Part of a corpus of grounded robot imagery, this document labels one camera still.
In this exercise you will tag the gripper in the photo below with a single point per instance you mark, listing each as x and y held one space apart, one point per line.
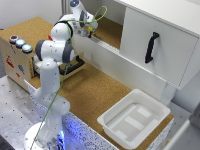
82 28

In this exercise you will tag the yellow block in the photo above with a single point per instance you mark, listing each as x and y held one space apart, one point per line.
89 30

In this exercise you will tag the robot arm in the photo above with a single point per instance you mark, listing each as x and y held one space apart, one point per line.
50 71

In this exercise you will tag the wooden drawer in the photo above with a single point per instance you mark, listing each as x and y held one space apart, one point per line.
35 65

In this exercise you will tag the wooden drawer box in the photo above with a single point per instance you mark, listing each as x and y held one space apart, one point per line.
20 63

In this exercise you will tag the white cabinet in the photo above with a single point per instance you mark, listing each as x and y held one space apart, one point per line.
110 65

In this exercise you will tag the green button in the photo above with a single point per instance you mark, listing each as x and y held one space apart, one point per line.
27 48

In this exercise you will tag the blue button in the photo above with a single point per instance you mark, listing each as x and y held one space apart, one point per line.
20 42

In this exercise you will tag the red button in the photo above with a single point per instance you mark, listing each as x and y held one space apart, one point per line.
14 38

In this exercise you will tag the white sliding door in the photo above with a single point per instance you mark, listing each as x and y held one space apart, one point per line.
173 50

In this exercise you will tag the white plastic box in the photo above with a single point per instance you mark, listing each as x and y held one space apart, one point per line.
133 120

